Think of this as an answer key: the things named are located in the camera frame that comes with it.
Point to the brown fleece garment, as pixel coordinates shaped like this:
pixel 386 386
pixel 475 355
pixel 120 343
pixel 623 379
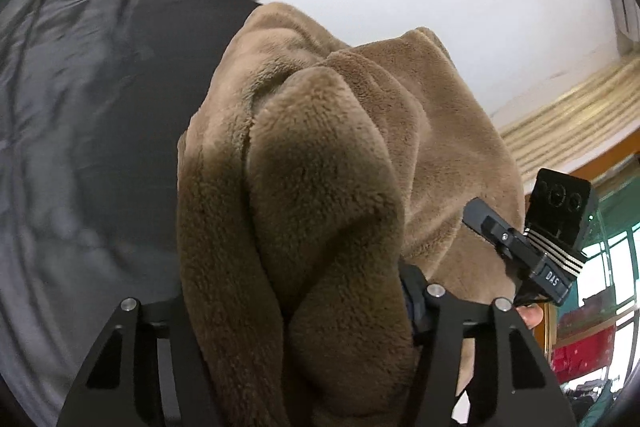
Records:
pixel 320 157

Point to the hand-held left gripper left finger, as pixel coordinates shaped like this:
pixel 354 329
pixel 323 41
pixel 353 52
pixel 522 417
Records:
pixel 170 332

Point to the person's right hand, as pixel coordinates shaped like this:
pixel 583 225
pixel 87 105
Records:
pixel 531 317

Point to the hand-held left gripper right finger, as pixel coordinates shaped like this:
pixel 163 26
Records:
pixel 415 302

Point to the black satin cloth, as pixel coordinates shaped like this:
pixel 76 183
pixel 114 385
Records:
pixel 100 107

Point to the beige striped curtain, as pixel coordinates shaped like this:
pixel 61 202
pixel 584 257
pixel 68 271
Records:
pixel 570 122

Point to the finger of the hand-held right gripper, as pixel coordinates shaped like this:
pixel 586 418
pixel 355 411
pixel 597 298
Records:
pixel 492 227

